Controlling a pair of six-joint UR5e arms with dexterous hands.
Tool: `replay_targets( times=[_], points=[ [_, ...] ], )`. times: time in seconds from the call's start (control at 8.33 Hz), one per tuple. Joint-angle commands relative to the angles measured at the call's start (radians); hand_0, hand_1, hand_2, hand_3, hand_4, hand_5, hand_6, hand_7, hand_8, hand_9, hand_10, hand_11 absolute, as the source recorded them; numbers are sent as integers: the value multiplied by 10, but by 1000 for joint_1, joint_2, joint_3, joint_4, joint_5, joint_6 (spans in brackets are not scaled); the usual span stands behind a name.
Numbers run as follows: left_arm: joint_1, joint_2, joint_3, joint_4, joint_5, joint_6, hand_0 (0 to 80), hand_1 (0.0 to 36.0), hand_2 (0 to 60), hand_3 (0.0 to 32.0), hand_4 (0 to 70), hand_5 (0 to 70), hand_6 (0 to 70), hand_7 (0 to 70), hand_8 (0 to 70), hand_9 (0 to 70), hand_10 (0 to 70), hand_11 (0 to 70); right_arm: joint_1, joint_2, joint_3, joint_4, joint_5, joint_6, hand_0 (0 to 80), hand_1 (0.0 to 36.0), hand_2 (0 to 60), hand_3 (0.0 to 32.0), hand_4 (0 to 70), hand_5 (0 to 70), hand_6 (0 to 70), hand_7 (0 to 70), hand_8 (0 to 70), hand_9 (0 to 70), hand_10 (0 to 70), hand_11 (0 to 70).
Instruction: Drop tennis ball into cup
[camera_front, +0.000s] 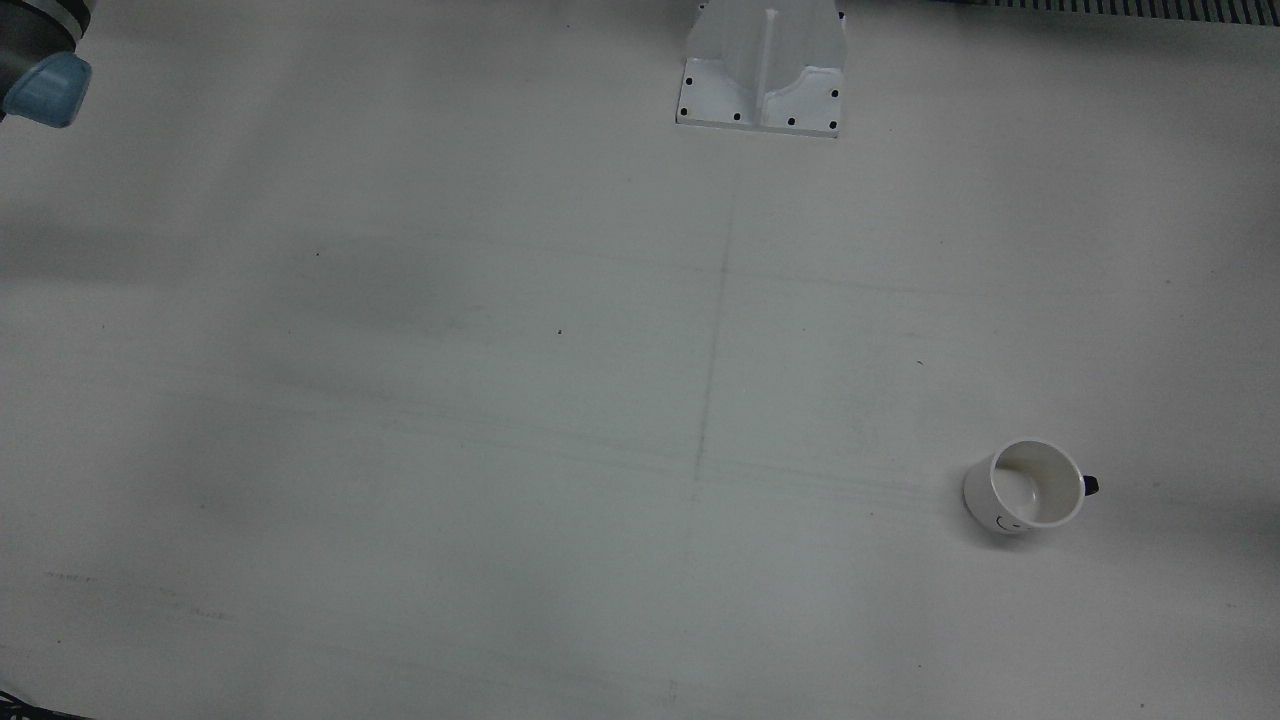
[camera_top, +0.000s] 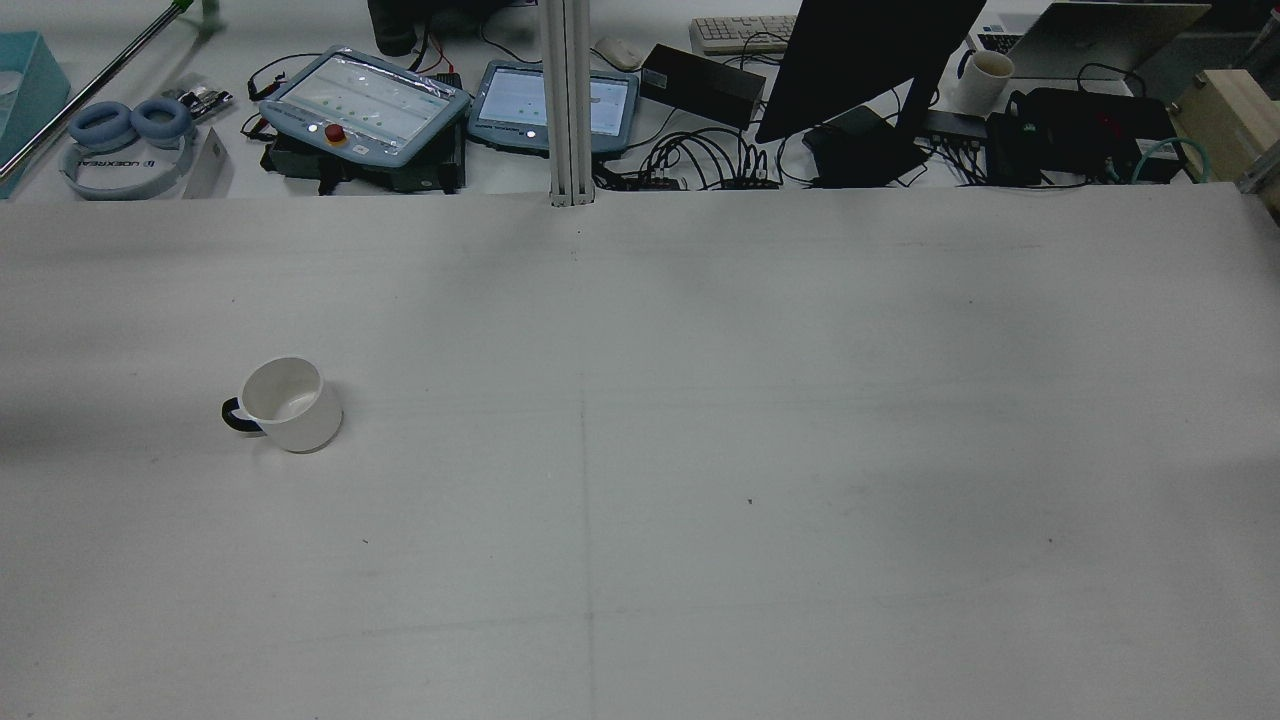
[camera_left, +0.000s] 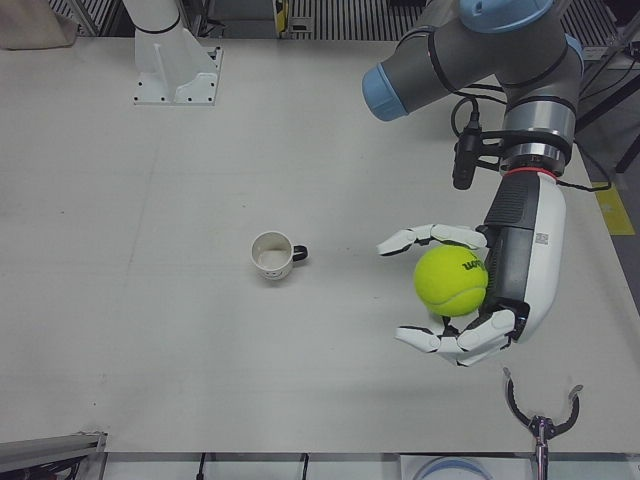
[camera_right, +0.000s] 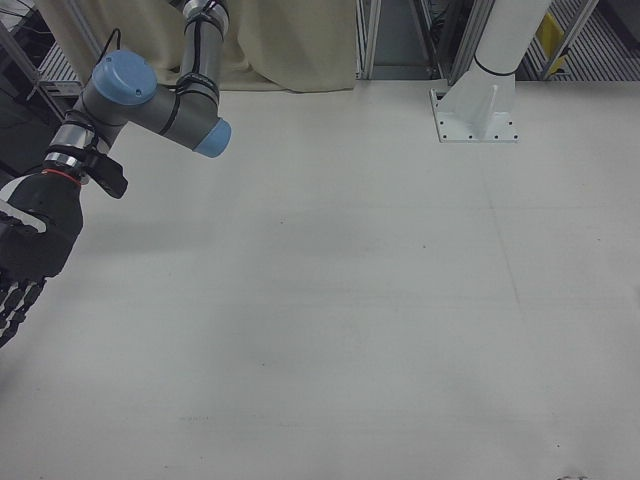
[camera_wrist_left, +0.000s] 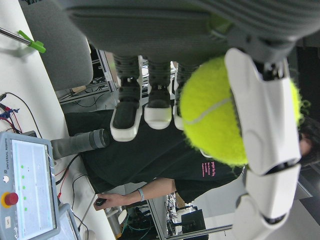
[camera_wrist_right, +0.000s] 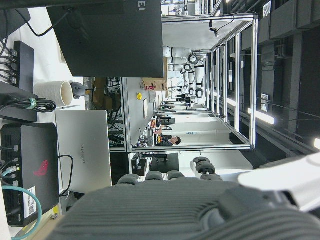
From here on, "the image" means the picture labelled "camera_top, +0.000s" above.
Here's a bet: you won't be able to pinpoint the black rectangular power brick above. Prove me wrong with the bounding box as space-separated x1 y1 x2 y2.
640 43 768 131

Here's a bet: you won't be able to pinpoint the white card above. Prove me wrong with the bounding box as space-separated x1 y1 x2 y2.
182 127 234 200

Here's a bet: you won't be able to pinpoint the white mug on desk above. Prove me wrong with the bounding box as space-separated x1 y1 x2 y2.
955 49 1016 116

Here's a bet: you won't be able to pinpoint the white mug with black handle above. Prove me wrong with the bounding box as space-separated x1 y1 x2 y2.
221 357 344 454

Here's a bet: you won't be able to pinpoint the silver laptop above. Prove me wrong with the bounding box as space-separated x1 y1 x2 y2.
966 2 1213 82

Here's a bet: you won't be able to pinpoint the blue-grey teach pendant tablet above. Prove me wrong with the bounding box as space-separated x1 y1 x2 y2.
467 60 641 157

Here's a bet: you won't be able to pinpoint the black cable bundle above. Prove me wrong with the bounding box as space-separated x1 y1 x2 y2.
596 126 791 192

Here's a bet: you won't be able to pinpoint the teach pendant with red button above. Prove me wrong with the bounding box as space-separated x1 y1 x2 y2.
258 45 472 168

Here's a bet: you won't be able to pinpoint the white keyboard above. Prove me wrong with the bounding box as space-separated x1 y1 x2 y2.
689 15 799 55

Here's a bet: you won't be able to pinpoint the black computer monitor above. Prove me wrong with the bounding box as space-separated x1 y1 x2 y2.
754 0 989 189

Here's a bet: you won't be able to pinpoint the teal network cable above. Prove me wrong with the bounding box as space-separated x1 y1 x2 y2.
1131 137 1213 185

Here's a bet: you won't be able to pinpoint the light blue headphones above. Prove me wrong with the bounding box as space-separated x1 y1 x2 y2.
59 98 196 201

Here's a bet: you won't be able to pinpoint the wooden block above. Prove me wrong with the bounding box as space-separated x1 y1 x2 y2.
1168 69 1280 183

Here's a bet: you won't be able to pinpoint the black electronics box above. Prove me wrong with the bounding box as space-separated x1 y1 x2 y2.
986 87 1185 187

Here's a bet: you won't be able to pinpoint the aluminium profile post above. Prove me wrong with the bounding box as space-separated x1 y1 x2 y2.
538 0 598 208

